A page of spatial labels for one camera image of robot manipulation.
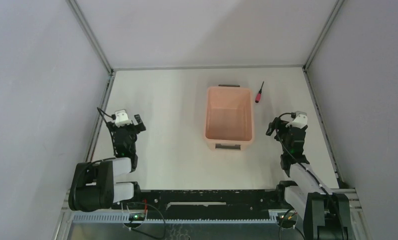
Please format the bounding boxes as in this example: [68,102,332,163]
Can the red black screwdriver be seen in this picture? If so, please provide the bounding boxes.
[255,81,265,103]

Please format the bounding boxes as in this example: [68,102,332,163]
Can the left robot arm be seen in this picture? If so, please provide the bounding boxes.
[68,110,146,212]

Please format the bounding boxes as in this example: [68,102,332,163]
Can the pink plastic bin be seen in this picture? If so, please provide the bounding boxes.
[203,85,255,151]

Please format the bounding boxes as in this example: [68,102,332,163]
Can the right circuit board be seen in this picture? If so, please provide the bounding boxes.
[277,213,297,223]

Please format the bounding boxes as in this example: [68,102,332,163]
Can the circuit board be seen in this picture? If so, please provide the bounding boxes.
[128,213,146,222]
[277,213,297,223]

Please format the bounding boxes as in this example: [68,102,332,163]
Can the left circuit board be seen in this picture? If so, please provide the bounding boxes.
[128,213,146,222]

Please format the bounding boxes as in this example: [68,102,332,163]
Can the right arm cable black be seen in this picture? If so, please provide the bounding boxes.
[274,112,347,229]

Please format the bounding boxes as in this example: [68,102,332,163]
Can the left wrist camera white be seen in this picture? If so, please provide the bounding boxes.
[114,109,133,127]

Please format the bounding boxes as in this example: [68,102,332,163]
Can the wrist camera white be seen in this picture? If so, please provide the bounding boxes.
[114,109,133,127]
[286,111,308,129]

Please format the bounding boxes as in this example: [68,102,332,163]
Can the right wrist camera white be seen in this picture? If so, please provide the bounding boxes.
[286,111,308,129]

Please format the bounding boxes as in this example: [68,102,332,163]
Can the aluminium frame left rail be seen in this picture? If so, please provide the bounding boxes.
[85,71,116,163]

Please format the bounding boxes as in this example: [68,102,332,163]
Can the aluminium frame rail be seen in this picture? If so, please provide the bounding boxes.
[302,66,349,189]
[85,71,116,163]
[113,64,304,72]

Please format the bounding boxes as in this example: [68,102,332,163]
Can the left wrist cable black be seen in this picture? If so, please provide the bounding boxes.
[96,107,116,131]

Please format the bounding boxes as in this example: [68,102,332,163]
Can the aluminium frame back rail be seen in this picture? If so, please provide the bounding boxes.
[113,64,304,72]

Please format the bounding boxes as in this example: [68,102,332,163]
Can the aluminium frame right rail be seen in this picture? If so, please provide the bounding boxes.
[302,66,349,189]

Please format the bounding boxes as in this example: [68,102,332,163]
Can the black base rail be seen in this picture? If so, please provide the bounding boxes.
[111,185,291,222]

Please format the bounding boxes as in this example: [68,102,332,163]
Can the grey cable duct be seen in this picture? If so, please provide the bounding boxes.
[71,211,281,224]

